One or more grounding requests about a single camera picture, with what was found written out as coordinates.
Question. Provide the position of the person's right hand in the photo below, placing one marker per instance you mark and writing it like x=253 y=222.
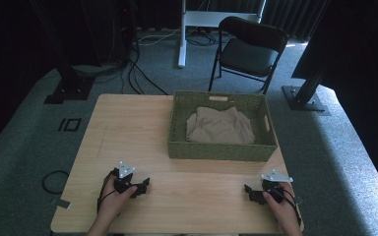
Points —
x=282 y=206

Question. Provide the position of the white desk frame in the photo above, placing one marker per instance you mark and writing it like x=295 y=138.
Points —
x=190 y=19

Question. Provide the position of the beige cloth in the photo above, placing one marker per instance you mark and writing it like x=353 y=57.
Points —
x=220 y=128

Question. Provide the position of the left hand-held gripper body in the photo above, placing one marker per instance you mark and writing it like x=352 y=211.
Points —
x=124 y=178

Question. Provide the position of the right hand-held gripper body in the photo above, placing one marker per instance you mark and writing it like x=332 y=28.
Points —
x=274 y=183

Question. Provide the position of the dark curtain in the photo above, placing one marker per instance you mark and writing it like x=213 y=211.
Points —
x=292 y=16

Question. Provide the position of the person's left hand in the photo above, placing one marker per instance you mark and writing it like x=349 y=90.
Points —
x=114 y=201

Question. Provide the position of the grey tape piece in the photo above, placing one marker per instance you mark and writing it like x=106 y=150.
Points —
x=64 y=204

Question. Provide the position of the green woven basket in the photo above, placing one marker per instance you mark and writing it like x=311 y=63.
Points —
x=220 y=150

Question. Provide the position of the black metal stand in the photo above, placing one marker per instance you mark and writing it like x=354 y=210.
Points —
x=305 y=95
x=69 y=82

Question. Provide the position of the black folding chair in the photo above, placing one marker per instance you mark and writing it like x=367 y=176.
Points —
x=249 y=52

